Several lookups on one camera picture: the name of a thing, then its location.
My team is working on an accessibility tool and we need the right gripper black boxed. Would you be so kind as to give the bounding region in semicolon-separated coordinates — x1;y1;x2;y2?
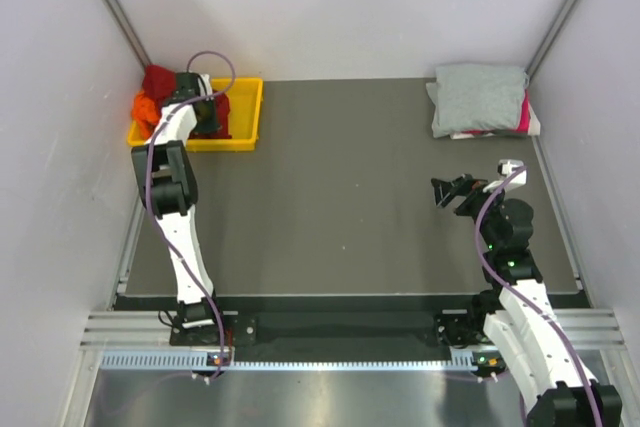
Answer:
431;174;512;251

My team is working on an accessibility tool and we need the dark red t shirt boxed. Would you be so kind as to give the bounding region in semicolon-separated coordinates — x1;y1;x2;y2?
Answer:
142;65;230;139

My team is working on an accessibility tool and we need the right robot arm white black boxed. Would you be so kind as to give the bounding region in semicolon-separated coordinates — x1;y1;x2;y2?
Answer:
431;168;623;426

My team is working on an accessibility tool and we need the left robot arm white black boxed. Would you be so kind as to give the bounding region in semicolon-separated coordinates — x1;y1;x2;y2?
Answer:
131;72;227;344

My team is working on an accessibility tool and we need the orange t shirt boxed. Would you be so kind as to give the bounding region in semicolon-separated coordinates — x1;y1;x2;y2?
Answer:
131;90;161;140

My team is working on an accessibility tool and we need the yellow plastic bin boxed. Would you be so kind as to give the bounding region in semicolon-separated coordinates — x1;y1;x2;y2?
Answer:
126;77;264;153

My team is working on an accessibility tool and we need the folded grey t shirt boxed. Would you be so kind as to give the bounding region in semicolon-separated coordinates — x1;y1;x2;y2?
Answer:
426;64;528;138

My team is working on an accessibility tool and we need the folded pink white t shirt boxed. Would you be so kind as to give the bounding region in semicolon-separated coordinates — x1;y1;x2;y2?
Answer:
450;91;541;140

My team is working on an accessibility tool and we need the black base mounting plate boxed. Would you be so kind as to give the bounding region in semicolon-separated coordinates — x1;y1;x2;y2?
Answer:
168;310;496;348

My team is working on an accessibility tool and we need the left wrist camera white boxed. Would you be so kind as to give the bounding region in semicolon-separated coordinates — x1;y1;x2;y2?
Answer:
198;74;214;97

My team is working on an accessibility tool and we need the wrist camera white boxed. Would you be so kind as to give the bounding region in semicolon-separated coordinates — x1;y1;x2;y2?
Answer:
198;74;214;97
483;159;527;193

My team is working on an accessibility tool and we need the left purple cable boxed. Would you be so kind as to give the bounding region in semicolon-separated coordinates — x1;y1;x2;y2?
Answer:
144;50;237;383

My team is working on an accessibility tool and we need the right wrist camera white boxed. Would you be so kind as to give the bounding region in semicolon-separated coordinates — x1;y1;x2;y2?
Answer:
483;159;527;193

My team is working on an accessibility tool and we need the aluminium frame rail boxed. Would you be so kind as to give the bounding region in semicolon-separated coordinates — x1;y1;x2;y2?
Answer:
80;309;625;350

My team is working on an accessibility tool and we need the grey slotted cable duct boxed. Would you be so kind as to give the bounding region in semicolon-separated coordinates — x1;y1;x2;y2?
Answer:
100;350;478;372

